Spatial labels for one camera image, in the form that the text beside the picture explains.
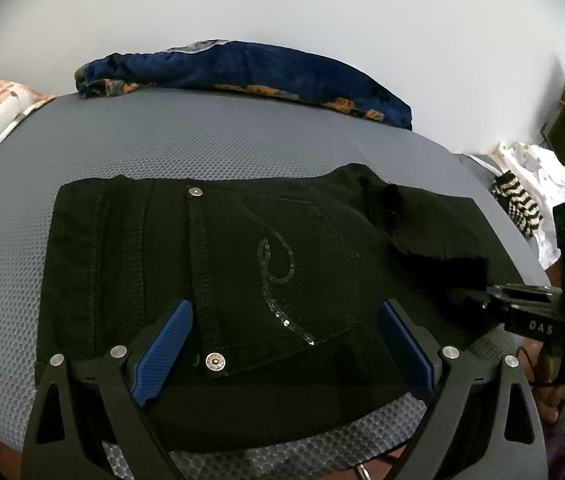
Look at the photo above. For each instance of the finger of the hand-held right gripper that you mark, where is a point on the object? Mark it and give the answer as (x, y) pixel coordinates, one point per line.
(477, 299)

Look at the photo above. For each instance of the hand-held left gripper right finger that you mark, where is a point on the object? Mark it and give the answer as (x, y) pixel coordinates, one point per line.
(407, 355)

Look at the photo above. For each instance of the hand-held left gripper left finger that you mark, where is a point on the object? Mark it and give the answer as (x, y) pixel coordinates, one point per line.
(160, 355)

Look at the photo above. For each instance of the black pants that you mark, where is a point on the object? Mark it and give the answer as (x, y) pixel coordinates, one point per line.
(262, 220)

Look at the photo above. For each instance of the black cream striped cloth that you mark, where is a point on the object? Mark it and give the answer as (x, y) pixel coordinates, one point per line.
(520, 205)

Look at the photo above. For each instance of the white cloth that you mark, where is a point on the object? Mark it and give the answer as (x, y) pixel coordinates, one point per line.
(542, 170)

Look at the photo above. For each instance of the grey mesh mattress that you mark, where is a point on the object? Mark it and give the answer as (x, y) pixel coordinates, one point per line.
(212, 135)

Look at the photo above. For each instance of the blue floral blanket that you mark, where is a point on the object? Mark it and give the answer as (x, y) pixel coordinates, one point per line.
(242, 67)

